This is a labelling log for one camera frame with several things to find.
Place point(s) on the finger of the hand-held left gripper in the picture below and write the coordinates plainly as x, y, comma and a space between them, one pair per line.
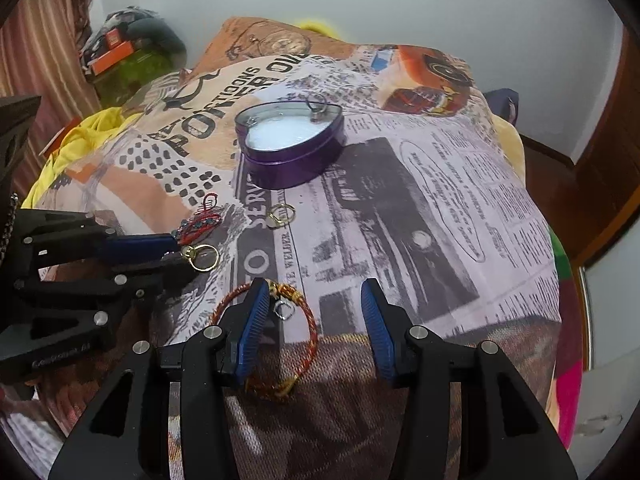
170, 272
137, 247

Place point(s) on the pink cloth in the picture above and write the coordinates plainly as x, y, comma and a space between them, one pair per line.
570, 360

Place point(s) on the purple heart-shaped tin box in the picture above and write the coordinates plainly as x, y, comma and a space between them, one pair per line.
292, 142

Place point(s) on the striped curtain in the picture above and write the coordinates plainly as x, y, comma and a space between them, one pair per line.
45, 35

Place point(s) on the green backpack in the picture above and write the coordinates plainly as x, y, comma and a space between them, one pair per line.
145, 55

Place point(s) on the dark blue cloth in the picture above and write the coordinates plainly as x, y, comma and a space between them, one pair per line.
504, 105

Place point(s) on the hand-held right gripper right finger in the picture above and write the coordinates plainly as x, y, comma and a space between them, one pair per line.
377, 330

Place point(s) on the red and gold bangle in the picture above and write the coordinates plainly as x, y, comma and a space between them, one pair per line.
306, 332

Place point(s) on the orange box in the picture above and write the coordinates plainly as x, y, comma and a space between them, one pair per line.
111, 52

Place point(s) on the yellow cloth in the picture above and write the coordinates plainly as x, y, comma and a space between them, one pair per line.
85, 135

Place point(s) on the wooden door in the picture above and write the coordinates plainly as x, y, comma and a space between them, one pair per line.
600, 170

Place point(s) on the newspaper printed blanket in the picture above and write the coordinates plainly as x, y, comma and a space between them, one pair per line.
400, 185

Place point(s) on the small gold hoop earrings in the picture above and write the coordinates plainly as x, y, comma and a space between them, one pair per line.
278, 216

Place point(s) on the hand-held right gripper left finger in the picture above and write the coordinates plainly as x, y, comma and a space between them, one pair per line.
251, 327

